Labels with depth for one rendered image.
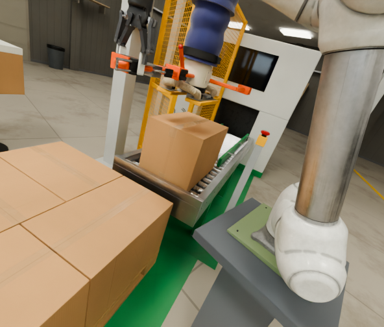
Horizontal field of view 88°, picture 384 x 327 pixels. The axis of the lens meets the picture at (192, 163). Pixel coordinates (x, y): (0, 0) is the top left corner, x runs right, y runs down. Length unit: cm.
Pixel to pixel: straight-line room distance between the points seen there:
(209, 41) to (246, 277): 109
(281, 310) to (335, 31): 70
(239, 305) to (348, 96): 85
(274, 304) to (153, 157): 102
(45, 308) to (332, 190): 85
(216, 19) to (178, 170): 86
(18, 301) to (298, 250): 80
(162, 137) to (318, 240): 101
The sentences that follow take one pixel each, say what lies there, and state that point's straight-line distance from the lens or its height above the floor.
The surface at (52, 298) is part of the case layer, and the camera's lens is 86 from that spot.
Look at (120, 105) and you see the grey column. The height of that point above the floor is 75.
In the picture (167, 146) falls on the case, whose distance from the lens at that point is 129.
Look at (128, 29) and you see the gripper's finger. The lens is 83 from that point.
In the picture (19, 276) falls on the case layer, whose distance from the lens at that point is 93.
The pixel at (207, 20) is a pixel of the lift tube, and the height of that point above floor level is 152.
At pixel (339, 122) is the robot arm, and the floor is 128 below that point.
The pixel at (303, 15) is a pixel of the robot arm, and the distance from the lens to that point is 68.
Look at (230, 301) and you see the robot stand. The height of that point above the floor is 46.
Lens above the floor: 128
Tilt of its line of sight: 24 degrees down
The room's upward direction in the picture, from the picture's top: 18 degrees clockwise
